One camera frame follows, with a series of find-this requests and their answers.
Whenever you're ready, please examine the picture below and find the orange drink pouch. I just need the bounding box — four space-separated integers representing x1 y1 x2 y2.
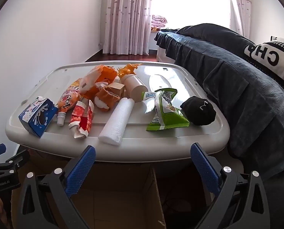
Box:
57 77 83 126

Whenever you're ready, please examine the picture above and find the beige paper cup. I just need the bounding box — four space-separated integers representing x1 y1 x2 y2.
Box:
121 74 149 102

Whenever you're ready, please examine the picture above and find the blue milk carton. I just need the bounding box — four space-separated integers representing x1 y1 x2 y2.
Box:
18 96 59 138

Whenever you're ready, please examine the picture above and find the brown cardboard box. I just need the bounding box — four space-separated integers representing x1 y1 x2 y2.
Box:
11 148 219 229

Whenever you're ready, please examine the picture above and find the orange toy dinosaur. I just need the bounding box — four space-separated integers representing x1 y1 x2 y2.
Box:
116 63 142 78

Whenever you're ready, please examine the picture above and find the green snack bag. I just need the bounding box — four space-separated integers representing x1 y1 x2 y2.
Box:
142 88 190 131

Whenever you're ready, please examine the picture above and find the folded pink quilt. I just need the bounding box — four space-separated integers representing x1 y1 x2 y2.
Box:
151 14 168 32

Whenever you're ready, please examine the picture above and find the red and white wrapper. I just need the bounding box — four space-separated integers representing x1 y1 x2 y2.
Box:
69 99 95 139

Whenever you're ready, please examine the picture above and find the wooden block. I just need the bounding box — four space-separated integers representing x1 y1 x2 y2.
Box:
108 82 125 99

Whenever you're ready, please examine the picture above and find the white foam cylinder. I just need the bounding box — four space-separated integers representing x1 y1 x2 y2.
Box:
98 97 135 147

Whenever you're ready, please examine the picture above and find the pink patterned curtain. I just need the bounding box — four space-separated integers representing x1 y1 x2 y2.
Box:
230 0 252 39
102 0 153 55

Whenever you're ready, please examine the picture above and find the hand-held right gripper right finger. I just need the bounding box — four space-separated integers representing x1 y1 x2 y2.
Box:
190 143 270 229

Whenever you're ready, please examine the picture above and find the orange tissue pack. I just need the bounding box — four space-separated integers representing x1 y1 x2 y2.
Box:
79 64 118 99

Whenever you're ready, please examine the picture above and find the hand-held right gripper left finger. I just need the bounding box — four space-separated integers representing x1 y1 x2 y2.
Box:
16 145 97 229

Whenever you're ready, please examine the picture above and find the black white letter pillow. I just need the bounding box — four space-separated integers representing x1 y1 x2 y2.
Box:
243 36 284 98

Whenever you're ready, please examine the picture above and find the black sock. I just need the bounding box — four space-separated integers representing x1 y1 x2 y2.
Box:
180 96 216 126

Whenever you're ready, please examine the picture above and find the orange plush sock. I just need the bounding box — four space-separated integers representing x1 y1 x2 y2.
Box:
95 86 120 112

